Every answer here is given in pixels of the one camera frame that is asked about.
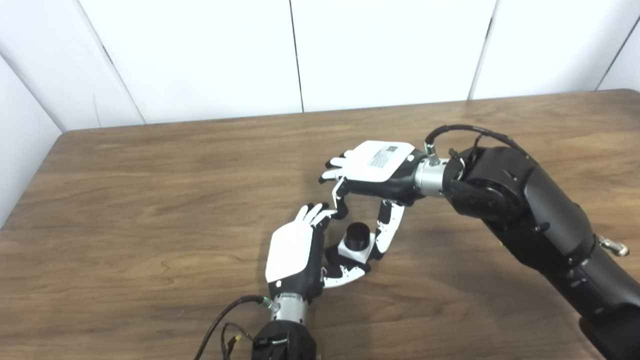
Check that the black peg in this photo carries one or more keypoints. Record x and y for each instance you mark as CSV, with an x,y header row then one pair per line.
x,y
357,235

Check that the white square piece with hole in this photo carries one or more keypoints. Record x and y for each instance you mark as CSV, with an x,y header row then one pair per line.
x,y
357,255

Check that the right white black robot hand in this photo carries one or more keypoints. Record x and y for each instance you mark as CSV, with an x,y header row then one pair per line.
x,y
380,165

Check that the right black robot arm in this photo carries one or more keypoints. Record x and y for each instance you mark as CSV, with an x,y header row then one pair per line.
x,y
540,215

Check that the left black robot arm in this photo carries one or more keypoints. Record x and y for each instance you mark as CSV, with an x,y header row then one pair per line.
x,y
285,342

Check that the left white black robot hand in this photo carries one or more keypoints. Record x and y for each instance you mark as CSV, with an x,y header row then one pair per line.
x,y
290,250

